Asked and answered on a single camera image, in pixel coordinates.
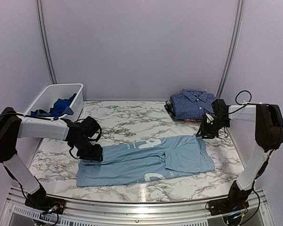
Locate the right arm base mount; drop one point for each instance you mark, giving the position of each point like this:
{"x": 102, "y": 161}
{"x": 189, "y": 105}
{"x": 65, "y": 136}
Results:
{"x": 236, "y": 200}

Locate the white plastic laundry bin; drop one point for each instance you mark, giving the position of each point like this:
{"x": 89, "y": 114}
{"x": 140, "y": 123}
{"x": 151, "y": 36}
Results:
{"x": 52, "y": 93}

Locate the left wall aluminium post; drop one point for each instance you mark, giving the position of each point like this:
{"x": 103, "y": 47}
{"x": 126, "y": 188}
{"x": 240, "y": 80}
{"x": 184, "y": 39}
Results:
{"x": 44, "y": 39}

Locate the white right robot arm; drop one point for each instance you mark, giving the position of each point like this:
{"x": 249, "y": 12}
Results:
{"x": 268, "y": 133}

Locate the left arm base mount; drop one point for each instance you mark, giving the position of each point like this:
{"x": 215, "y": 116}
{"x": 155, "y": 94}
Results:
{"x": 41, "y": 201}

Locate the dark blue garment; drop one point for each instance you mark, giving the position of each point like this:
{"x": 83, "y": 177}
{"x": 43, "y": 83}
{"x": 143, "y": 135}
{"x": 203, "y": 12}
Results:
{"x": 60, "y": 107}

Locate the aluminium front frame rail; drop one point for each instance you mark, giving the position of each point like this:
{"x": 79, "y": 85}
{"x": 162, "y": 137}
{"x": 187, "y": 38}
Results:
{"x": 96, "y": 213}

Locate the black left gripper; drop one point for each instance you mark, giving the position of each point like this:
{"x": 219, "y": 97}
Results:
{"x": 95, "y": 155}

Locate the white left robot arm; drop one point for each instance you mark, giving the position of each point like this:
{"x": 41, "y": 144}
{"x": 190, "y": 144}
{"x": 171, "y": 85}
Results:
{"x": 15, "y": 126}

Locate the light blue garment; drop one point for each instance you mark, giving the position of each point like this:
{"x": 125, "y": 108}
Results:
{"x": 150, "y": 160}

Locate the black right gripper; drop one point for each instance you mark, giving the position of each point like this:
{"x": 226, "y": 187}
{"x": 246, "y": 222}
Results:
{"x": 204, "y": 131}

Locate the blue checked shirt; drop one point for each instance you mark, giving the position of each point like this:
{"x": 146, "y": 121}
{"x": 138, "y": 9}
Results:
{"x": 191, "y": 104}

